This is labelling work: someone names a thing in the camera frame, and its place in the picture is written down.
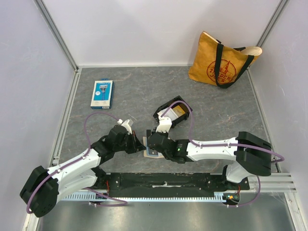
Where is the stack of white cards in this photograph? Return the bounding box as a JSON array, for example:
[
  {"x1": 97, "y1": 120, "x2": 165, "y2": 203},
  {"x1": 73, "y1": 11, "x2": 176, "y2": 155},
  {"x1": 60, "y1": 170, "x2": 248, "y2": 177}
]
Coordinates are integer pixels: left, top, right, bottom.
[{"x1": 157, "y1": 108, "x2": 179, "y2": 121}]

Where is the aluminium corner post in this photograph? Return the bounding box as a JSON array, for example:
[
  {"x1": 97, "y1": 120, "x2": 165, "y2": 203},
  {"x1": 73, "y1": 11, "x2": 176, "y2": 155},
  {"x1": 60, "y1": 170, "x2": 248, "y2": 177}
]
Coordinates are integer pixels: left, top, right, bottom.
[
  {"x1": 257, "y1": 0, "x2": 289, "y2": 47},
  {"x1": 34, "y1": 0, "x2": 79, "y2": 71}
]

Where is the aluminium corner post right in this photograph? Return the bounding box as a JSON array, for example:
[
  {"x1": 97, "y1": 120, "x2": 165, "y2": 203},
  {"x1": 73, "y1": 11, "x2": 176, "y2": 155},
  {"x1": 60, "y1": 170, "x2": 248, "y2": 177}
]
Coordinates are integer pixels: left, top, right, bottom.
[{"x1": 257, "y1": 0, "x2": 289, "y2": 47}]

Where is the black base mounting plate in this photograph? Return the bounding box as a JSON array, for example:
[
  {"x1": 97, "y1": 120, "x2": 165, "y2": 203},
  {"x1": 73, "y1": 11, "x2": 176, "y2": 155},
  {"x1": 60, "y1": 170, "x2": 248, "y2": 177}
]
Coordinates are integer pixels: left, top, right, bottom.
[{"x1": 91, "y1": 173, "x2": 250, "y2": 197}]

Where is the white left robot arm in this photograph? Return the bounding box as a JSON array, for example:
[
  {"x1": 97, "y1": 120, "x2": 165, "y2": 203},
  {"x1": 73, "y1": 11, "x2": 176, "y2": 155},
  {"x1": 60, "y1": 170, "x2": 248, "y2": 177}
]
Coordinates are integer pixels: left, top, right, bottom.
[{"x1": 20, "y1": 125, "x2": 146, "y2": 218}]

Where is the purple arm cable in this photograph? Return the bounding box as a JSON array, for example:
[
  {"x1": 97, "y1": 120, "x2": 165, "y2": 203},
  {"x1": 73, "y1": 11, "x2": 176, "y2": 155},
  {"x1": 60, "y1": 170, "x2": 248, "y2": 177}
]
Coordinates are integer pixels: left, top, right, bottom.
[
  {"x1": 26, "y1": 112, "x2": 128, "y2": 214},
  {"x1": 160, "y1": 100, "x2": 285, "y2": 208}
]

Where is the beige leather card holder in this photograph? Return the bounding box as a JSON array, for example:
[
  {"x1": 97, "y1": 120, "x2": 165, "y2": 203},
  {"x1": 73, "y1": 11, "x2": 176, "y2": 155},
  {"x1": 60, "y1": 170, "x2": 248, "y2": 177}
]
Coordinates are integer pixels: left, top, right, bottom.
[{"x1": 143, "y1": 137, "x2": 163, "y2": 159}]

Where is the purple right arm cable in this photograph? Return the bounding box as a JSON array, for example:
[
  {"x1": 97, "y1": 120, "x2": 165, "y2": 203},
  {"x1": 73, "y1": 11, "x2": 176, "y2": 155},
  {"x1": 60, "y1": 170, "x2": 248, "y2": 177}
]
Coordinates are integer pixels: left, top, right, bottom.
[{"x1": 160, "y1": 100, "x2": 285, "y2": 208}]

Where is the aluminium corner post left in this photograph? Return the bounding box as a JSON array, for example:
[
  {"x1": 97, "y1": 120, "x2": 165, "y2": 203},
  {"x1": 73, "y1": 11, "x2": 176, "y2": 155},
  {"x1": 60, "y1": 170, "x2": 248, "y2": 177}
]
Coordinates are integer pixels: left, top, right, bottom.
[{"x1": 34, "y1": 0, "x2": 79, "y2": 71}]

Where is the yellow Trader Joe's tote bag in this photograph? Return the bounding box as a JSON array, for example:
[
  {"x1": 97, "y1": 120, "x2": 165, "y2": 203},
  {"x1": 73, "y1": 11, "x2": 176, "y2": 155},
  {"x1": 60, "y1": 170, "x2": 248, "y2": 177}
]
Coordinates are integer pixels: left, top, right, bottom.
[{"x1": 188, "y1": 31, "x2": 263, "y2": 89}]

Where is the blue razor package box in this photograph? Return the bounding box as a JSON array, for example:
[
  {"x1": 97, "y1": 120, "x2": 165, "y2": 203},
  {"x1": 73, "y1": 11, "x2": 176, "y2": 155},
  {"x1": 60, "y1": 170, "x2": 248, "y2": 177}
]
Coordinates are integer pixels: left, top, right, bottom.
[{"x1": 90, "y1": 80, "x2": 114, "y2": 109}]

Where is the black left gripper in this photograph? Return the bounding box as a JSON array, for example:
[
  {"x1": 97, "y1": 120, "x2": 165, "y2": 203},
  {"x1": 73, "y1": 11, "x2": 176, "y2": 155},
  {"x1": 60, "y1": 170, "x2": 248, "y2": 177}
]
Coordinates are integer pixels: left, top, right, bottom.
[{"x1": 114, "y1": 130, "x2": 146, "y2": 154}]

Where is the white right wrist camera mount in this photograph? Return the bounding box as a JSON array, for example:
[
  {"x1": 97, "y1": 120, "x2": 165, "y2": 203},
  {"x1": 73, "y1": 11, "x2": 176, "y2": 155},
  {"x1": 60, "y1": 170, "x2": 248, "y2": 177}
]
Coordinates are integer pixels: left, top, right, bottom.
[{"x1": 156, "y1": 117, "x2": 172, "y2": 133}]

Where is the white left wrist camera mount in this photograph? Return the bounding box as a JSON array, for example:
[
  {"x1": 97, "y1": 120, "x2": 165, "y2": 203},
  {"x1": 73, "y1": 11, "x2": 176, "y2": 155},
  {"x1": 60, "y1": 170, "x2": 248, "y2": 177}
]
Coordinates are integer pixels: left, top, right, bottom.
[{"x1": 117, "y1": 119, "x2": 133, "y2": 134}]

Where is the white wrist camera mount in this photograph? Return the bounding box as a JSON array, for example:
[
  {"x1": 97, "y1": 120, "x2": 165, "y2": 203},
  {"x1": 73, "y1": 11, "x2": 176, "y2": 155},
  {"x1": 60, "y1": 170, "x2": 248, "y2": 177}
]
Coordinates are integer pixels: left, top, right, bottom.
[
  {"x1": 117, "y1": 119, "x2": 133, "y2": 134},
  {"x1": 156, "y1": 117, "x2": 172, "y2": 133}
]

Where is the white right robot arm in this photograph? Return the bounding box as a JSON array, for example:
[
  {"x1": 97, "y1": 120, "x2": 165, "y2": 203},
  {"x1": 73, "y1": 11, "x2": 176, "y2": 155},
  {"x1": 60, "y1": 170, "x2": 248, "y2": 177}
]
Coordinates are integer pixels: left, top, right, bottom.
[{"x1": 147, "y1": 131, "x2": 272, "y2": 190}]

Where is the gold VIP card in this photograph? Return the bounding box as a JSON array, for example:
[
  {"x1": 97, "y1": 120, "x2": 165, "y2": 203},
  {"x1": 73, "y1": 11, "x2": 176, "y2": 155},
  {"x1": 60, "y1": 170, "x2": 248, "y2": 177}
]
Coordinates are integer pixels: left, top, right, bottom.
[{"x1": 172, "y1": 105, "x2": 186, "y2": 117}]

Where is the grey slotted cable duct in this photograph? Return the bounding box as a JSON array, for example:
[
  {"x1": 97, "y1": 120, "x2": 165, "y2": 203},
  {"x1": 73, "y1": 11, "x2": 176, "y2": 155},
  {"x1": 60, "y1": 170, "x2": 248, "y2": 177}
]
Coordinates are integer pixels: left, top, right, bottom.
[{"x1": 62, "y1": 190, "x2": 226, "y2": 203}]

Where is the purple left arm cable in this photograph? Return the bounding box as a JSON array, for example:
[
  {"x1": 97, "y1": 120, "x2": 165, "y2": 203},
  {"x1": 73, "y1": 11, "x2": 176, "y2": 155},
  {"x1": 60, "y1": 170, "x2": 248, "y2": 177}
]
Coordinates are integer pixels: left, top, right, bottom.
[{"x1": 26, "y1": 112, "x2": 128, "y2": 214}]

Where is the black plastic card box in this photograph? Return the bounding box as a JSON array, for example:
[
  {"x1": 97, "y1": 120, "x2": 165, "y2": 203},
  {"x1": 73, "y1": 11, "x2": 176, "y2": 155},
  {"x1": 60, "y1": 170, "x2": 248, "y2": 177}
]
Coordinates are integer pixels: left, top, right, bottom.
[{"x1": 153, "y1": 96, "x2": 190, "y2": 128}]

